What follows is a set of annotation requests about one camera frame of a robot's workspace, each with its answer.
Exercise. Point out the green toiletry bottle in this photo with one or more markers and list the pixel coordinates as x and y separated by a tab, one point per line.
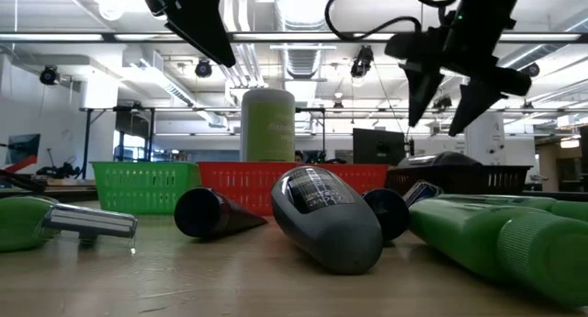
505	201
20	223
505	248

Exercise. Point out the black ceiling-mounted camera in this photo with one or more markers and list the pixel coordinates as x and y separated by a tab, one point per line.
530	70
203	69
362	62
49	75

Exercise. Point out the round ceiling lamp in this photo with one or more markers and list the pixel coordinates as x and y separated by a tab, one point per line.
110	4

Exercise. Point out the black slotted plastic basket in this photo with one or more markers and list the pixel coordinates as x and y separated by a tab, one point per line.
482	179

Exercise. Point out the dark navy toiletry tube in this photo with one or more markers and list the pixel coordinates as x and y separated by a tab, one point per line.
388	213
206	213

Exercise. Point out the silver ceiling air duct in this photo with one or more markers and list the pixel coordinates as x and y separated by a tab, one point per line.
301	55

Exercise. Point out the black table rig frame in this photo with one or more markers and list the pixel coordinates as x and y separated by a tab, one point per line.
18	180

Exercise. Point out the black overhead frame bar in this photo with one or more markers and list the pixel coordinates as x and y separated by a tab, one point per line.
275	37

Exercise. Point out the red packet with blue tool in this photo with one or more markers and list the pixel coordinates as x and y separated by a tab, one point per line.
239	184

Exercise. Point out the green packet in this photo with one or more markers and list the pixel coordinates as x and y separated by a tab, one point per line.
142	188

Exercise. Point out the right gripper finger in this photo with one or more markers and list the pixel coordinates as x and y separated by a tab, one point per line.
420	89
473	103

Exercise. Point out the person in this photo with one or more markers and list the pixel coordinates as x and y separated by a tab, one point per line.
299	156

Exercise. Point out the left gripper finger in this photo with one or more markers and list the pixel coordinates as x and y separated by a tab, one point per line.
204	23

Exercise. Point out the white green wipes canister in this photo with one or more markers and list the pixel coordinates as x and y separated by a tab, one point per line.
268	124

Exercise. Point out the black computer monitor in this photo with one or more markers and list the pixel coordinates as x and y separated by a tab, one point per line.
379	147

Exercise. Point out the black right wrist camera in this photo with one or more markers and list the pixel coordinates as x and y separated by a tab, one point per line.
411	45

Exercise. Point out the black background robot arm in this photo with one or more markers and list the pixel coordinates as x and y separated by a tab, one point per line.
59	171

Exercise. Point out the wall poster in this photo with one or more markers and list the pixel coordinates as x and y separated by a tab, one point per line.
23	149

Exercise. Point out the white cabinet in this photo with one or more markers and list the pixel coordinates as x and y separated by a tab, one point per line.
484	138

